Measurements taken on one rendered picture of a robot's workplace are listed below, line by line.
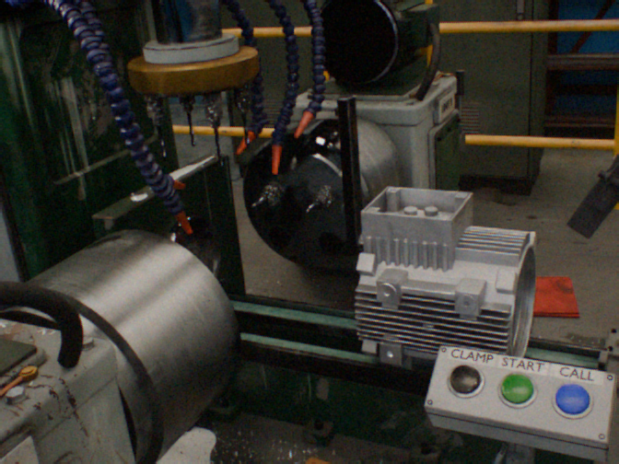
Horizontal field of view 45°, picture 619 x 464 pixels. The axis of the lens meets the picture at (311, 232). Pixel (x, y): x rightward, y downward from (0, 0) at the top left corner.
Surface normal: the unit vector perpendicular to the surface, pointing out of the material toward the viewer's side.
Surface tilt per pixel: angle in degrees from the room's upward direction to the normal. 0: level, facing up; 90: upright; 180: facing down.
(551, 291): 0
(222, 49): 90
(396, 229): 90
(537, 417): 32
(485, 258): 88
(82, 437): 90
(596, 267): 0
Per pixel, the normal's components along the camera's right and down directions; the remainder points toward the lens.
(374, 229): -0.43, 0.38
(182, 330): 0.79, -0.29
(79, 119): 0.90, 0.10
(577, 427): -0.30, -0.58
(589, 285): -0.08, -0.92
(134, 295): 0.46, -0.69
